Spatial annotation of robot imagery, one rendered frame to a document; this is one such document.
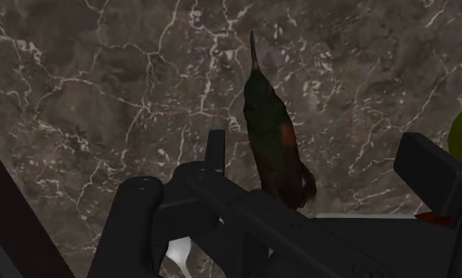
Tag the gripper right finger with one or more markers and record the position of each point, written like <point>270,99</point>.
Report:
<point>434,169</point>

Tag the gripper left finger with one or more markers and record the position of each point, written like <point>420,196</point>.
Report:
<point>138,223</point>

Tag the red object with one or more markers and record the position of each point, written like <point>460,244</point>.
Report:
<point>434,218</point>

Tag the white curved object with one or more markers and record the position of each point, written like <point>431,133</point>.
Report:
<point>178,252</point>

